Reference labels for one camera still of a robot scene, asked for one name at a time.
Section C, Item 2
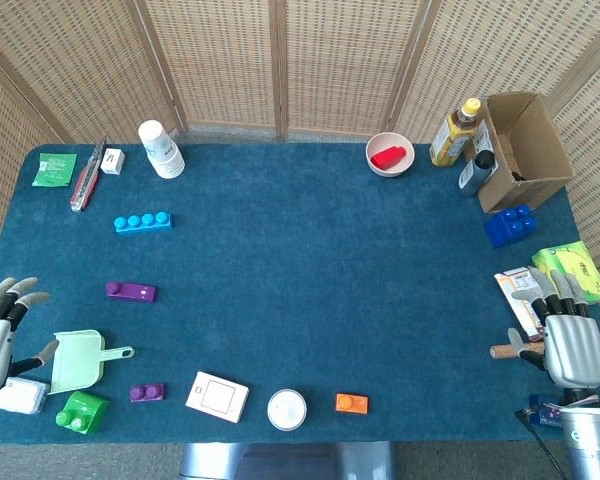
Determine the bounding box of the blue carpet table cover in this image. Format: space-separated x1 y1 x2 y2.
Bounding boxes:
0 142 600 445

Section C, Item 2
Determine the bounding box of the dark blue long box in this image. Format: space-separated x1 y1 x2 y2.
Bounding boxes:
528 394 600 427

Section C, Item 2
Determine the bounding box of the green lego brick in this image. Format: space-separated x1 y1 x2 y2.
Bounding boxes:
55 390 110 435

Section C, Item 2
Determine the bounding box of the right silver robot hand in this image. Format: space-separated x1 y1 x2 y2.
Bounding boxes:
508 267 600 404

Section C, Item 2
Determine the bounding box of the orange lego brick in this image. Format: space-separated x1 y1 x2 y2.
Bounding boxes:
335 393 370 415

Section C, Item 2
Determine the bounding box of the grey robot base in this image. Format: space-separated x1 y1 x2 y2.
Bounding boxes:
179 441 396 480

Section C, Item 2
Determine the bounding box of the bamboo folding screen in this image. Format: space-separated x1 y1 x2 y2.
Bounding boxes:
0 0 600 301

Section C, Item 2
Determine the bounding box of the black thin stand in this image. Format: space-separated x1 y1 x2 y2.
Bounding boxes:
513 407 567 480

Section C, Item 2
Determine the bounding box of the beige bowl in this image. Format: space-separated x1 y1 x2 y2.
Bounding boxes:
365 131 416 178

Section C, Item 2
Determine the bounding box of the white round lid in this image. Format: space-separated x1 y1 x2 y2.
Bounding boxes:
266 388 308 432

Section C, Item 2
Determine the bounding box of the brown cardboard box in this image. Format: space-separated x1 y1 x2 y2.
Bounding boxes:
463 91 575 214

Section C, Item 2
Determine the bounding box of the yellow tea bottle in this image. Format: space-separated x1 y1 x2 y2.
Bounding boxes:
429 97 482 168

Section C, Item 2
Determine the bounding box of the dark grey bottle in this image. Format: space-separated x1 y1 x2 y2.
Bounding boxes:
458 149 496 197

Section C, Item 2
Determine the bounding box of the small purple lego brick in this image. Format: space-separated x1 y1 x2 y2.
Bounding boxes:
129 383 165 403

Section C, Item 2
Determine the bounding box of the green sachet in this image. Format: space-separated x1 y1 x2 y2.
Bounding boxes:
31 152 78 188

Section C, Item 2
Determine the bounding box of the wooden rolling pin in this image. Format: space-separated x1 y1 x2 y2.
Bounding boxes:
489 335 600 360

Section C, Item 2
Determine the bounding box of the white red-framed box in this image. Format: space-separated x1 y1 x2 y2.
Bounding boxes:
185 370 251 424

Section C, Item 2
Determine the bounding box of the mint green dustpan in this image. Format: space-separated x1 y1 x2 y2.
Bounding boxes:
48 329 136 396

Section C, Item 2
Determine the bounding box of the light blue lego brick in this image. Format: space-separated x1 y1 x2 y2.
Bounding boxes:
113 211 174 234

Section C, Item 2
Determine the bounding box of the small white box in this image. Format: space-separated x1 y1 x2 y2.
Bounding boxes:
100 147 127 176

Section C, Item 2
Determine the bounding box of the orange white snack box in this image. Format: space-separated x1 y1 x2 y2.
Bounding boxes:
494 267 549 342

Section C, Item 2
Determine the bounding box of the red utility knife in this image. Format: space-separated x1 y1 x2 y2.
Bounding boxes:
69 137 107 213

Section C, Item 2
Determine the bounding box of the yellow-green tissue package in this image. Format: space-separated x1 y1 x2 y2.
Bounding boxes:
531 241 600 304

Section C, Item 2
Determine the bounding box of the red block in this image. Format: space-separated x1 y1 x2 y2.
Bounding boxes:
370 146 408 170

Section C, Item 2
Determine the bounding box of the dark blue lego brick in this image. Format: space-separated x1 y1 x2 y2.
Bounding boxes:
483 204 539 249

